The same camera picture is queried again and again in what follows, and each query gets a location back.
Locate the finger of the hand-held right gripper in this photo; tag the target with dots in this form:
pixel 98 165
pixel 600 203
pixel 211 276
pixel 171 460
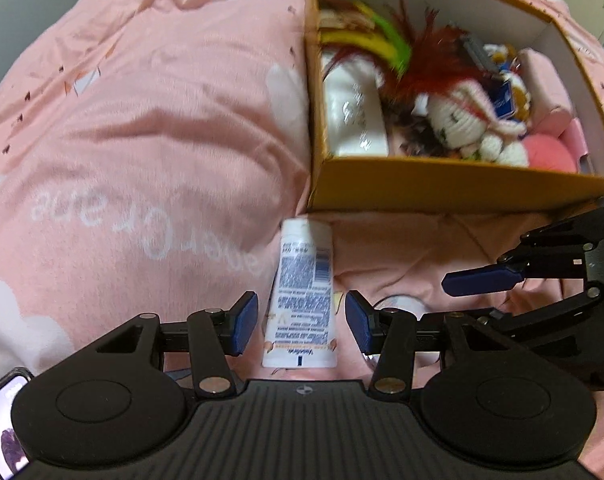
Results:
pixel 482 280
pixel 547 315

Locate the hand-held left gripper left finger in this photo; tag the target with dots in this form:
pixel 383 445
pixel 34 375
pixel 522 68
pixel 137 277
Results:
pixel 244 322

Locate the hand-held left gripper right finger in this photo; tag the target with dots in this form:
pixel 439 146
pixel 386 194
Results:
pixel 357 322

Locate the white lotion tube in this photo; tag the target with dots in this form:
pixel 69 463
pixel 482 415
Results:
pixel 302 280

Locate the orange cardboard box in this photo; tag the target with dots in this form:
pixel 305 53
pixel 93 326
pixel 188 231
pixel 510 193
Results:
pixel 432 185

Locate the pink fluffy pom-pom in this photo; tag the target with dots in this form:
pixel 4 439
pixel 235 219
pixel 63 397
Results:
pixel 552 152

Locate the colourful feather toy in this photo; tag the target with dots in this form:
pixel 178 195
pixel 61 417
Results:
pixel 432 55

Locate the white crochet bunny doll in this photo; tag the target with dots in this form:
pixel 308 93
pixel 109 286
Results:
pixel 457 120

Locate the dark plastic packet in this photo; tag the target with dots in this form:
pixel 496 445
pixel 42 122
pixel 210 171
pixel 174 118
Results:
pixel 412 132

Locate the pink plastic case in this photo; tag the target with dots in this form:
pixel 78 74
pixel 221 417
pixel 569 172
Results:
pixel 579 147

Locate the blue tag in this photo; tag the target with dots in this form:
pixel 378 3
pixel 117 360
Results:
pixel 506 100

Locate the pink printed blanket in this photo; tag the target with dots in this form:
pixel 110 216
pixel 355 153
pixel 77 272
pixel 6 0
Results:
pixel 132 160

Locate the white bottle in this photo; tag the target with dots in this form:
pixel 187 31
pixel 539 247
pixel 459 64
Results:
pixel 354 110

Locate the small grey box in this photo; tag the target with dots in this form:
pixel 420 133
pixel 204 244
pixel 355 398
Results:
pixel 469 47

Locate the smartphone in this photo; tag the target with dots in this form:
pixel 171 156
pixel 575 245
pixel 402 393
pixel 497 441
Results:
pixel 2 425

